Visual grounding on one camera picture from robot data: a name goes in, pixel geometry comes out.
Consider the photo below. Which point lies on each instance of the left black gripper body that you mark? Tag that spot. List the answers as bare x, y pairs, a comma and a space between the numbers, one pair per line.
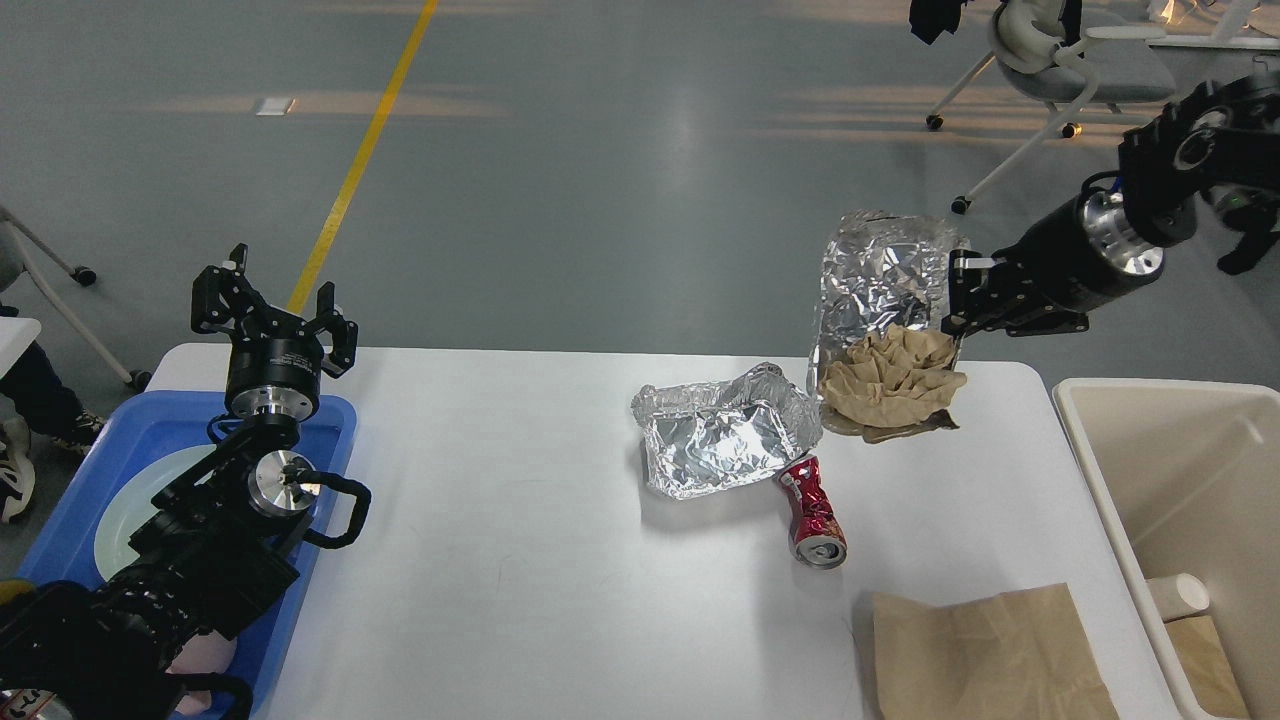
273, 375

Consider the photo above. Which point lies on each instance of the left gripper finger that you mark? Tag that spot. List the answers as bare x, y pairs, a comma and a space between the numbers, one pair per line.
344, 334
223, 301

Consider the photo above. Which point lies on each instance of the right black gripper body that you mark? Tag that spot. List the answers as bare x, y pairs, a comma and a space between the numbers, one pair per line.
1081, 256

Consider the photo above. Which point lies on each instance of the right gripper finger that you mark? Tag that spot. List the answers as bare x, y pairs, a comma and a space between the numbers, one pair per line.
972, 306
1040, 321

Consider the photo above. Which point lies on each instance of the foil sheet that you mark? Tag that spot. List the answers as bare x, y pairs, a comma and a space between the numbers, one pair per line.
878, 270

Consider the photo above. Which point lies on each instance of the brown paper ball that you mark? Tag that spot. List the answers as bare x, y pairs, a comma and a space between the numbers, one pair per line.
895, 383

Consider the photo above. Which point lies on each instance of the green plate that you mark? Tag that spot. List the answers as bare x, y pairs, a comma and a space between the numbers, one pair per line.
131, 507

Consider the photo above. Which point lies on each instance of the pink mug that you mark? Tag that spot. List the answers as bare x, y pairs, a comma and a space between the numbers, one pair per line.
206, 653

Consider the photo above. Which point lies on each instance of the crushed red soda can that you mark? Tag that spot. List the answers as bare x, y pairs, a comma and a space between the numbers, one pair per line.
816, 538

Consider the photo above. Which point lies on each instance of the foil tray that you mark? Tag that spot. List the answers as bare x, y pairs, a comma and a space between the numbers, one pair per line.
703, 438

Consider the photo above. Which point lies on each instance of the brown paper bag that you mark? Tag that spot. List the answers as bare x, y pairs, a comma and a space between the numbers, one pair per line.
1015, 655

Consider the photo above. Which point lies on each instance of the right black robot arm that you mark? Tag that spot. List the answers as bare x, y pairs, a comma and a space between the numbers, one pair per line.
1219, 144

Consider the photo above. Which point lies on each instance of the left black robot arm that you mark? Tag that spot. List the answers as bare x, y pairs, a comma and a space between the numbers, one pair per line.
214, 556

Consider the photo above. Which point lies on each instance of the left rolling chair leg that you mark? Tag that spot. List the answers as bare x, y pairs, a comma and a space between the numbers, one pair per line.
16, 260

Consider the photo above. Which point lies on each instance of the white rolling chair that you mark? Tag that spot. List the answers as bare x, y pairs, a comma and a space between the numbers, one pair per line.
1080, 66

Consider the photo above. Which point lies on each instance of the beige plastic bin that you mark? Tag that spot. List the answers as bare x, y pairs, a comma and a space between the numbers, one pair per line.
1185, 477

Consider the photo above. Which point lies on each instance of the black garment on chair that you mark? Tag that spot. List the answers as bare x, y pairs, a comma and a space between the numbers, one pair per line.
930, 19

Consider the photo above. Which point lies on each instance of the paper cup inside bin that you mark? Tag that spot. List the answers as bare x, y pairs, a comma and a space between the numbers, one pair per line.
1178, 596

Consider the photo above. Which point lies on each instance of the blue mug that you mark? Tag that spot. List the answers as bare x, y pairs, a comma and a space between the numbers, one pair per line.
12, 589

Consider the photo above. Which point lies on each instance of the brown paper inside bin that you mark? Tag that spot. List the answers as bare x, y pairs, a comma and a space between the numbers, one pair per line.
1198, 645

